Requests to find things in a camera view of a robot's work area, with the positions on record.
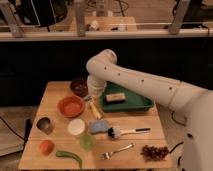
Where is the yellow corn cob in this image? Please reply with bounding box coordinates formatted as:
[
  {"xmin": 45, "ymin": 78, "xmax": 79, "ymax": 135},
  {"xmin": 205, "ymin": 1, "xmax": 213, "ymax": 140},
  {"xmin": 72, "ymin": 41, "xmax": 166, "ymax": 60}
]
[{"xmin": 89, "ymin": 101, "xmax": 102, "ymax": 119}]

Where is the wooden table top board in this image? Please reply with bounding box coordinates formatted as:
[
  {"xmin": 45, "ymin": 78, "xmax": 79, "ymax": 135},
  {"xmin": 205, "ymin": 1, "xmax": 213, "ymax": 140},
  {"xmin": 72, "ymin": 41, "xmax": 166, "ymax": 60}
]
[{"xmin": 19, "ymin": 81, "xmax": 172, "ymax": 170}]

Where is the red bowl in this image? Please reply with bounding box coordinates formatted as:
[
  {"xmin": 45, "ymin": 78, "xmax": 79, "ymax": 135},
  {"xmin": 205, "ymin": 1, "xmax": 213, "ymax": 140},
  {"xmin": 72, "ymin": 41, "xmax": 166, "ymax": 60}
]
[{"xmin": 57, "ymin": 96, "xmax": 85, "ymax": 118}]

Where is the brown dried bunch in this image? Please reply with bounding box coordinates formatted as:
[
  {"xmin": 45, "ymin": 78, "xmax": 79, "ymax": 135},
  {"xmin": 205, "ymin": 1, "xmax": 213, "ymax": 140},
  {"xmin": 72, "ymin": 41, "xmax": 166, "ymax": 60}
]
[{"xmin": 141, "ymin": 145, "xmax": 169, "ymax": 161}]

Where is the green plastic tray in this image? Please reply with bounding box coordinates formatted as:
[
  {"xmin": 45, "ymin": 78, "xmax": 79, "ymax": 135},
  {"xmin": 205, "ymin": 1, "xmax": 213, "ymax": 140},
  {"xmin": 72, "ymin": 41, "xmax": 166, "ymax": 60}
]
[{"xmin": 99, "ymin": 83, "xmax": 154, "ymax": 113}]

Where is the dark maroon bowl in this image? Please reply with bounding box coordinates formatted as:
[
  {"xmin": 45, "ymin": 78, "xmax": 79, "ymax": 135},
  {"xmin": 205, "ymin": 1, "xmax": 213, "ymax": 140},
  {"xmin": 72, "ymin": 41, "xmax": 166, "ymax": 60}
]
[{"xmin": 70, "ymin": 78, "xmax": 88, "ymax": 97}]

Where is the black floor cable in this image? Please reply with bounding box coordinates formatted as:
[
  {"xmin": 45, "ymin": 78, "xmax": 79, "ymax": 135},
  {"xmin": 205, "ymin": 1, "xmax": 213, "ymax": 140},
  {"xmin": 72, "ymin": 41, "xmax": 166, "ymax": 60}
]
[{"xmin": 170, "ymin": 111, "xmax": 188, "ymax": 127}]

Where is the silver fork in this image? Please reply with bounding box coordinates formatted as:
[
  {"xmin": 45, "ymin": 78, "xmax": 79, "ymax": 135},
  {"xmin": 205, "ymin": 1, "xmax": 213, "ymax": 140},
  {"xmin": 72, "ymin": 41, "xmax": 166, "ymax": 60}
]
[{"xmin": 101, "ymin": 143, "xmax": 134, "ymax": 160}]

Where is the orange tomato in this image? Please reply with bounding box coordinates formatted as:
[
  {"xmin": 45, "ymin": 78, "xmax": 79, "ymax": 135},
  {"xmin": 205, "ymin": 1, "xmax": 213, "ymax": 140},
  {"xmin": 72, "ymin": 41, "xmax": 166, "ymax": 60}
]
[{"xmin": 39, "ymin": 140, "xmax": 54, "ymax": 155}]

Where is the wooden block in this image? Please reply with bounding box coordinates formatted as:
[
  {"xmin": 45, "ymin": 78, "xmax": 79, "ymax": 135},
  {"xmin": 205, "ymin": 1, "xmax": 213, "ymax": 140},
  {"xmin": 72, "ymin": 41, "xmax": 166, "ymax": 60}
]
[{"xmin": 105, "ymin": 93, "xmax": 126, "ymax": 103}]

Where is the blue sponge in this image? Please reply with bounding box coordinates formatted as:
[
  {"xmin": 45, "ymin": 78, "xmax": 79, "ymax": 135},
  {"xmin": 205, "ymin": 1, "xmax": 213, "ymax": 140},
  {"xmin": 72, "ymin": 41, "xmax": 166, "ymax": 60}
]
[{"xmin": 89, "ymin": 120, "xmax": 109, "ymax": 134}]

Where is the metal cup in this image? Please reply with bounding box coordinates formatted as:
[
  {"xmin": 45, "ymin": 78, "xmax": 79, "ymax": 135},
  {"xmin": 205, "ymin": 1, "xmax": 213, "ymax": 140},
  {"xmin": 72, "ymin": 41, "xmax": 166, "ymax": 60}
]
[{"xmin": 36, "ymin": 117, "xmax": 54, "ymax": 135}]

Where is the white round lid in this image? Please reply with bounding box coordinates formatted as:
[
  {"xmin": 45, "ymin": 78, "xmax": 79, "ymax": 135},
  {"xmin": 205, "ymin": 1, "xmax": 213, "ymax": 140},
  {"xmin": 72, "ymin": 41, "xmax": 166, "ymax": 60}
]
[{"xmin": 67, "ymin": 119, "xmax": 86, "ymax": 136}]

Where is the green chili pepper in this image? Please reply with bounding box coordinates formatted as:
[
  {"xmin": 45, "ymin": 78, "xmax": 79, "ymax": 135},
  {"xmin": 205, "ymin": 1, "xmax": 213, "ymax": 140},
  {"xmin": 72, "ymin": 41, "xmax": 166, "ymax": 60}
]
[{"xmin": 55, "ymin": 151, "xmax": 82, "ymax": 169}]

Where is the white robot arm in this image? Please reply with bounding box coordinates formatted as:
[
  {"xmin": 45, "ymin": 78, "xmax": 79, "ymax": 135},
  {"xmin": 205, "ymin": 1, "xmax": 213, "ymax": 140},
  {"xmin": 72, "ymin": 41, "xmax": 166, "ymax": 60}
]
[{"xmin": 86, "ymin": 49, "xmax": 213, "ymax": 171}]

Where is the green translucent cup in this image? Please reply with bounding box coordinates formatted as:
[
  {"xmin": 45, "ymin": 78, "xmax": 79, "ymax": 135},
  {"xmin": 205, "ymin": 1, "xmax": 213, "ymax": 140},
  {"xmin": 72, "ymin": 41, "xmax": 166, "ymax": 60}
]
[{"xmin": 80, "ymin": 134, "xmax": 94, "ymax": 150}]

